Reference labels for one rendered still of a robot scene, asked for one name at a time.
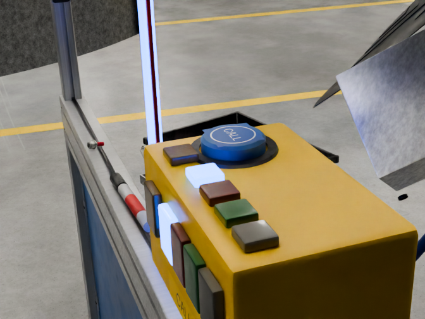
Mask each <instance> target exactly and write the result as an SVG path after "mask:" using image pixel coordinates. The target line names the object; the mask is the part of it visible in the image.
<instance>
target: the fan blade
mask: <svg viewBox="0 0 425 319"><path fill-rule="evenodd" d="M424 25H425V0H415V1H414V2H413V3H412V4H411V5H410V6H409V7H408V8H407V9H406V10H405V11H404V12H403V13H402V14H401V15H400V16H399V17H398V18H397V19H396V20H395V21H394V22H393V23H392V24H391V25H390V26H389V27H388V28H387V29H386V30H385V31H384V32H383V33H382V34H381V35H380V37H379V38H378V39H377V40H376V41H375V43H374V44H373V45H372V46H371V47H370V48H369V49H368V50H367V51H366V52H365V53H364V54H363V55H362V56H361V57H360V58H359V59H358V60H357V61H356V62H355V63H354V65H353V66H355V65H358V64H359V63H362V62H363V61H365V60H367V59H369V58H371V57H373V56H374V55H376V54H378V53H380V52H382V51H384V50H385V49H388V48H389V47H392V46H394V45H395V44H397V43H399V42H401V41H403V40H405V39H406V38H408V37H410V36H412V35H413V34H414V33H416V32H417V31H418V30H419V29H420V28H422V27H423V26H424ZM353 66H352V67H353ZM352 67H351V68H352ZM340 90H341V89H340V87H339V85H338V83H336V84H334V85H332V86H331V87H330V88H329V89H328V90H327V91H326V92H325V93H324V94H323V95H322V96H321V97H320V98H319V100H318V101H317V102H316V104H315V105H314V106H313V107H314V108H315V107H316V106H318V105H320V104H321V103H323V102H325V101H326V100H327V99H329V98H330V97H331V96H333V95H335V94H336V93H337V92H339V91H340Z"/></svg>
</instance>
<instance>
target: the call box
mask: <svg viewBox="0 0 425 319"><path fill-rule="evenodd" d="M255 128H258V129H259V130H260V131H261V132H263V133H264V135H265V136H266V152H265V153H264V154H262V155H260V156H258V157H256V158H253V159H248V160H243V161H220V160H216V159H211V158H208V157H206V156H204V155H203V154H202V153H201V143H200V138H201V136H197V137H189V138H185V139H178V140H173V141H166V142H159V143H155V144H149V145H147V146H146V147H145V149H144V165H145V179H146V181H147V180H152V181H153V182H154V183H155V185H156V187H157V188H158V190H159V191H160V193H161V195H162V204H163V203H167V204H168V206H169V207H170V208H171V210H172V212H173V213H174V214H175V216H176V218H177V219H178V222H180V224H181V226H182V227H183V229H184V230H185V231H186V233H187V235H188V236H189V238H190V240H191V243H192V244H194V246H195V247H196V249H197V250H198V252H199V253H200V255H201V256H202V258H203V260H204V261H205V262H206V267H208V268H209V269H210V271H211V272H212V274H213V275H214V277H215V278H216V280H217V281H218V283H219V284H220V286H221V288H222V289H223V297H224V317H225V319H410V309H411V302H412V291H413V284H414V272H415V266H416V254H417V243H418V233H417V229H416V227H415V226H414V225H413V224H411V223H410V222H409V221H408V220H406V219H405V218H404V217H403V216H402V215H400V214H399V213H397V212H396V211H395V210H394V209H392V208H391V207H390V206H388V205H387V204H386V203H385V202H383V201H382V200H381V199H380V198H378V197H377V196H376V195H374V194H373V193H372V192H371V191H369V190H368V189H366V188H365V187H364V186H363V185H362V184H360V183H359V182H358V181H356V179H354V178H353V177H351V176H350V175H349V174H348V173H346V172H345V171H344V170H342V169H341V168H340V167H339V166H337V165H336V164H334V163H333V162H332V161H331V160H330V159H328V158H327V157H326V156H325V155H323V154H322V153H320V152H319V151H318V150H317V149H316V148H314V147H313V146H312V145H310V144H309V143H308V142H307V141H305V140H304V139H303V138H301V137H300V136H299V135H297V134H296V133H295V132H294V131H293V130H291V129H290V128H288V127H287V126H286V125H285V124H283V123H273V124H269V125H261V126H257V127H255ZM182 144H191V145H192V147H193V148H194V149H195V150H196V151H197V152H198V154H199V160H198V161H197V162H193V163H186V164H182V165H176V166H171V165H170V164H169V163H168V161H167V159H166V158H165V157H164V155H163V148H164V147H170V146H177V145H182ZM208 163H215V164H216V166H217V167H218V168H219V169H220V170H221V171H222V172H223V173H224V175H225V180H230V181H231V183H232V184H233V185H234V186H235V187H236V188H237V189H238V190H239V191H240V199H246V200H248V202H249V203H250V204H251V205H252V206H253V207H254V208H255V209H256V211H257V212H258V214H259V220H265V221H266V222H267V223H268V224H269V225H270V227H271V228H272V229H273V230H274V231H275V232H276V233H277V234H278V236H279V244H278V246H275V247H269V248H266V249H261V250H257V251H252V252H249V253H245V252H244V251H243V250H242V248H241V247H240V246H239V245H238V244H237V242H236V241H235V239H234V238H233V237H232V235H231V228H225V226H224V225H223V224H222V223H221V221H220V220H219V218H218V217H217V216H216V215H215V213H214V207H210V206H209V205H208V204H207V203H206V202H205V200H204V199H203V197H202V196H201V195H200V193H199V188H195V187H194V186H193V184H192V183H191V181H189V179H188V178H187V176H186V172H185V170H186V168H187V167H191V166H198V165H205V164H208ZM150 234H151V249H152V260H153V262H154V264H155V265H156V267H157V269H158V271H159V273H160V275H161V277H162V279H163V281H164V283H165V284H166V286H167V288H168V290H169V293H170V295H171V297H172V298H173V300H174V302H175V304H176V307H177V308H178V311H179V312H180V314H181V316H182V318H183V319H201V318H200V314H198V312H197V310H196V309H195V307H194V305H193V304H192V302H191V300H190V298H189V296H188V294H187V293H186V288H184V287H183V286H182V283H181V282H180V280H179V278H178V277H177V275H176V273H175V271H174V269H173V265H171V264H170V262H169V260H168V259H167V257H166V255H165V253H164V251H163V250H162V248H161V238H160V237H159V238H156V237H155V235H154V233H153V232H152V230H151V228H150Z"/></svg>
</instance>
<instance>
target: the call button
mask: <svg viewBox="0 0 425 319"><path fill-rule="evenodd" d="M203 131H204V134H203V135H202V136H201V138H200V143H201V153H202V154H203V155H204V156H206V157H208V158H211V159H214V160H220V161H243V160H250V159H253V158H256V157H258V156H260V155H262V154H264V153H265V152H266V136H265V135H264V133H263V132H261V131H260V130H259V129H258V128H255V127H252V126H250V125H249V124H248V123H239V124H228V125H220V126H217V127H213V128H209V129H205V130H203Z"/></svg>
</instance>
